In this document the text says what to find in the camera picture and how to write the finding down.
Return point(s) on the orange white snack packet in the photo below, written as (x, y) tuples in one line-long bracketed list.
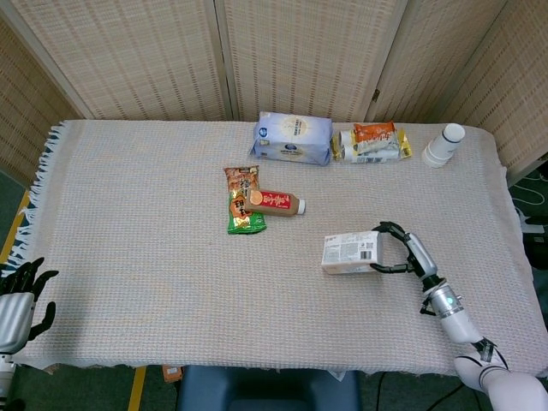
[(372, 132)]

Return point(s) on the white plastic bottle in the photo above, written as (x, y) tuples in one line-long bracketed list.
[(443, 145)]

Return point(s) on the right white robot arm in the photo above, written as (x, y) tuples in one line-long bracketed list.
[(454, 312)]

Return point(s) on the blue soft tissue pack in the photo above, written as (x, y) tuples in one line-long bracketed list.
[(291, 137)]

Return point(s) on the woven folding screen panel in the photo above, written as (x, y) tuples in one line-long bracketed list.
[(436, 64), (25, 107), (522, 85), (128, 55), (308, 55)]

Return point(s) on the white box with barcode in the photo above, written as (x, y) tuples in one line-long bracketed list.
[(351, 252)]

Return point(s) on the green orange snack packet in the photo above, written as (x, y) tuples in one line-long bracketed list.
[(242, 222)]

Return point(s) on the brass screen hinge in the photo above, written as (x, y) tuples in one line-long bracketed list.
[(376, 95)]

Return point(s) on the orange yellow snack package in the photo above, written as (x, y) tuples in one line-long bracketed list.
[(349, 150)]

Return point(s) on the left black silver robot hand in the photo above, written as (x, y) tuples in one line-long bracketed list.
[(15, 312)]

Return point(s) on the small orange box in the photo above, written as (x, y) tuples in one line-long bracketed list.
[(172, 374)]

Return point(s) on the beige woven tablecloth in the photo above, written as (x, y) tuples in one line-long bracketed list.
[(128, 257)]

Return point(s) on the blue padded seat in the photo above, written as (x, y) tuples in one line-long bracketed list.
[(265, 389)]

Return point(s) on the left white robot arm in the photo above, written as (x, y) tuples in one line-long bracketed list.
[(5, 377)]

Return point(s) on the brown milk tea bottle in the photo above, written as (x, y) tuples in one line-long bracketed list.
[(274, 203)]

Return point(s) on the black floor device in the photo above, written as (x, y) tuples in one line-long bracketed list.
[(537, 248)]

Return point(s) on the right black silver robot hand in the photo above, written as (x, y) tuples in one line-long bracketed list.
[(421, 254)]

